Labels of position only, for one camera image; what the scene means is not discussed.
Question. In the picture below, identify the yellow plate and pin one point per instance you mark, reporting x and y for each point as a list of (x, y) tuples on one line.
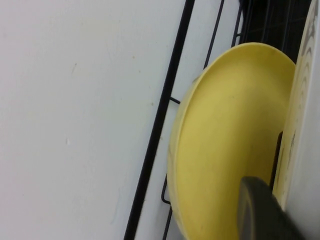
[(225, 125)]

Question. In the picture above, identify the white ribbed plate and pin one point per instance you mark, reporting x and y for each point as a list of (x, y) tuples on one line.
[(307, 112)]

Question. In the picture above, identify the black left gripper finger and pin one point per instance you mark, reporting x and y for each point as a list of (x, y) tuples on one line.
[(262, 210)]

